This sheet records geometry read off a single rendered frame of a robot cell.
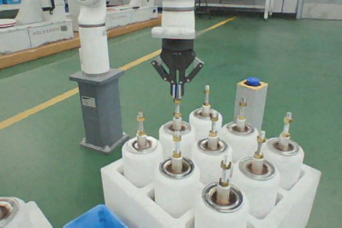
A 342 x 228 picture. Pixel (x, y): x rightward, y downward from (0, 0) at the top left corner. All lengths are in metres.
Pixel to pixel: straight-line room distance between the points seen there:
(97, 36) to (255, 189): 0.68
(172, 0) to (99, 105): 0.54
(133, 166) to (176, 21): 0.33
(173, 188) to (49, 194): 0.51
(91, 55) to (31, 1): 1.97
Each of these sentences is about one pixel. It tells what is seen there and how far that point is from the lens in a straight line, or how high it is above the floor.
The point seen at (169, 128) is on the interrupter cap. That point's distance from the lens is 0.72.
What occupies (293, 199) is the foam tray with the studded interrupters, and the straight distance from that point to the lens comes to 0.67.
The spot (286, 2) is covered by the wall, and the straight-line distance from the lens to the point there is 5.69.
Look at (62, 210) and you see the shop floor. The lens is 0.90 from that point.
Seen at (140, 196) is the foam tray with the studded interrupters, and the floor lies 0.18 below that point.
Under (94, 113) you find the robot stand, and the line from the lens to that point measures 1.03.
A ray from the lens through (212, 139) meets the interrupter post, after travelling 0.64.
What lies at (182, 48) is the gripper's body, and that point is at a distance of 0.61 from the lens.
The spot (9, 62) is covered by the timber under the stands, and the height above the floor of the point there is 0.03.
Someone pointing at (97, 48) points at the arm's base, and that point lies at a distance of 0.97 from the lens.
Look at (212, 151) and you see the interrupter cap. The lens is 0.63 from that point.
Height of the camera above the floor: 0.61
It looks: 23 degrees down
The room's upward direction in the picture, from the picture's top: straight up
